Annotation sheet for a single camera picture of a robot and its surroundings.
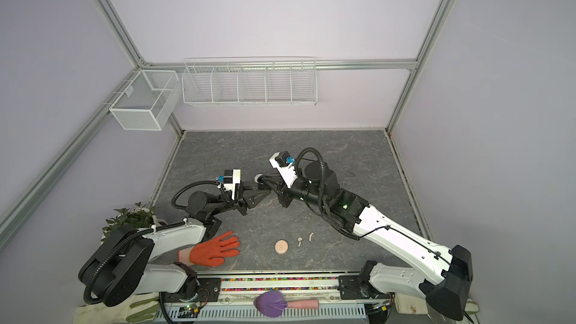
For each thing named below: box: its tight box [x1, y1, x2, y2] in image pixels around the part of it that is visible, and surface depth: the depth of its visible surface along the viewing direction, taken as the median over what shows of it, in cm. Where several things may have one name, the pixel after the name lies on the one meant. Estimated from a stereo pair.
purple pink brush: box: [253, 291, 320, 318], surface depth 72 cm
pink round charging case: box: [274, 239, 289, 255], surface depth 83 cm
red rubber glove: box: [178, 231, 241, 267], surface depth 82 cm
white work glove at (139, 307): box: [72, 292, 160, 324], surface depth 69 cm
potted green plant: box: [100, 201, 168, 244], surface depth 76 cm
